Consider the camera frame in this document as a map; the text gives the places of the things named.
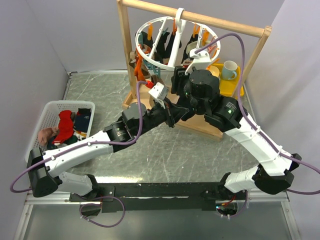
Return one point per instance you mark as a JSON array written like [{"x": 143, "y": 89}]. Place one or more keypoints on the light blue mug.
[{"x": 229, "y": 70}]

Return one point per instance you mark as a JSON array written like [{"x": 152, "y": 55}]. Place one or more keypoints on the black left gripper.
[{"x": 173, "y": 113}]

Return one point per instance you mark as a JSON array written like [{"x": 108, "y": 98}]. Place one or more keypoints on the yellow plastic tray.
[{"x": 227, "y": 87}]

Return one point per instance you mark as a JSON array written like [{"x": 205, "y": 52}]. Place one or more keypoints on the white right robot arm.
[{"x": 199, "y": 92}]

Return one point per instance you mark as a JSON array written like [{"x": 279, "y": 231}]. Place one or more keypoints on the wooden hanger rack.
[{"x": 140, "y": 94}]

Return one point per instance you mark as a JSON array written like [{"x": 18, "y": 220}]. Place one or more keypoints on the cream sock on hanger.
[{"x": 191, "y": 48}]

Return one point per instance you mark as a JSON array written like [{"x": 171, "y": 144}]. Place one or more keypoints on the brown ribbed sock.
[{"x": 155, "y": 79}]

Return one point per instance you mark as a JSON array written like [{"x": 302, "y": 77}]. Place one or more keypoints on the orange sock on hanger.
[{"x": 138, "y": 69}]

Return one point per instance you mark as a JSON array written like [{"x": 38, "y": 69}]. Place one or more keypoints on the navy sock in basket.
[{"x": 82, "y": 120}]

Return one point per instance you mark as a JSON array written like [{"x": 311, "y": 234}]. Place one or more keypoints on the red sock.
[{"x": 65, "y": 127}]

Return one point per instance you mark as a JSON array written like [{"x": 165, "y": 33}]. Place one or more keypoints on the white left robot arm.
[{"x": 48, "y": 169}]

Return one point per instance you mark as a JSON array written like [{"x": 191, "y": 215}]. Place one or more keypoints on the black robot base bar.
[{"x": 160, "y": 196}]

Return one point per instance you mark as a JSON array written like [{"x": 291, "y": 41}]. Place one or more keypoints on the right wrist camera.
[{"x": 201, "y": 61}]

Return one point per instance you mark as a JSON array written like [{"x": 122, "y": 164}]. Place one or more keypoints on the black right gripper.
[{"x": 178, "y": 79}]

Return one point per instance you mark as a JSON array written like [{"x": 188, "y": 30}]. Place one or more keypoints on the pink sock in basket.
[{"x": 46, "y": 134}]

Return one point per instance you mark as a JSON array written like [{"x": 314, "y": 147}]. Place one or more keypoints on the white round clip hanger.
[{"x": 202, "y": 34}]

